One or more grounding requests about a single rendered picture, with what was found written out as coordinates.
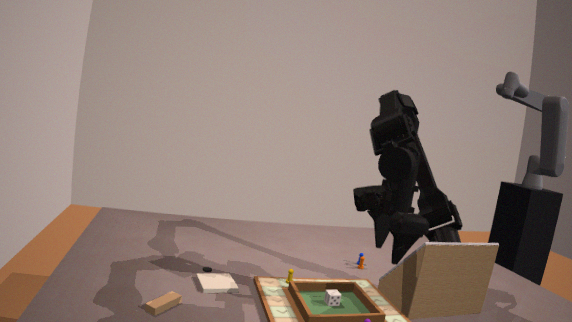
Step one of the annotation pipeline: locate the yellow game pawn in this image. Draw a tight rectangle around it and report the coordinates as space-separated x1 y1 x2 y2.
286 269 294 284

